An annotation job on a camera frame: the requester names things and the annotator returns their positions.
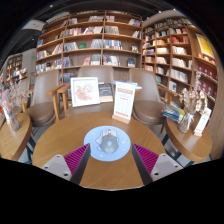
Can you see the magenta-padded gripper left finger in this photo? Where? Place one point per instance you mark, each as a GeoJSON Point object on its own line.
{"type": "Point", "coordinates": [61, 165]}

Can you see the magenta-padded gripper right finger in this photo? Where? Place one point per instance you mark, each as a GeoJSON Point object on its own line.
{"type": "Point", "coordinates": [160, 165]}

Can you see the grey computer mouse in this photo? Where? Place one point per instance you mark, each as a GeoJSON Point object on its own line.
{"type": "Point", "coordinates": [108, 145]}

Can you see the round light blue mouse pad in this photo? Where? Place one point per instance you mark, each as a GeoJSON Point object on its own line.
{"type": "Point", "coordinates": [91, 146]}

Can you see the wooden side table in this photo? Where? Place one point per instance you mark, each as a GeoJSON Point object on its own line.
{"type": "Point", "coordinates": [190, 143]}
{"type": "Point", "coordinates": [13, 143]}

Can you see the glass vase with dried flowers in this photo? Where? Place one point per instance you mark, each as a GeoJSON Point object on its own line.
{"type": "Point", "coordinates": [184, 125]}

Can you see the stack of books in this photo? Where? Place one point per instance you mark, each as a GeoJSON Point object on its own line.
{"type": "Point", "coordinates": [172, 113]}

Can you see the small white sign card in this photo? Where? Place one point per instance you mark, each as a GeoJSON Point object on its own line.
{"type": "Point", "coordinates": [202, 122]}

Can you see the glass vase with pink flowers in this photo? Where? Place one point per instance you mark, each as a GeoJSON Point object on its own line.
{"type": "Point", "coordinates": [14, 123]}

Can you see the red and white sign card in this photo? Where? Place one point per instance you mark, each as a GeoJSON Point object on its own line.
{"type": "Point", "coordinates": [124, 101]}

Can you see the white framed flower picture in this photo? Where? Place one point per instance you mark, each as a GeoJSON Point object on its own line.
{"type": "Point", "coordinates": [85, 92]}

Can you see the light blue book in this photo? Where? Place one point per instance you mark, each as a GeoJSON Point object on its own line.
{"type": "Point", "coordinates": [138, 87]}

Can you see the dark cover book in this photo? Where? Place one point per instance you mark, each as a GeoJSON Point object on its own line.
{"type": "Point", "coordinates": [105, 92]}

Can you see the distant wooden bookshelf unit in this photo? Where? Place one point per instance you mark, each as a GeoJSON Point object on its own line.
{"type": "Point", "coordinates": [15, 66]}

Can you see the angled wooden bookshelf unit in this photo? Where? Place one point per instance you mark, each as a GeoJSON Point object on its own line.
{"type": "Point", "coordinates": [180, 56]}

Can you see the wide wooden bookshelf unit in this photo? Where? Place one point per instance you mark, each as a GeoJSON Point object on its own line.
{"type": "Point", "coordinates": [90, 40]}

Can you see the white hanging ceiling panel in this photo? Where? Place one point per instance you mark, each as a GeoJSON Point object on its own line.
{"type": "Point", "coordinates": [33, 25]}

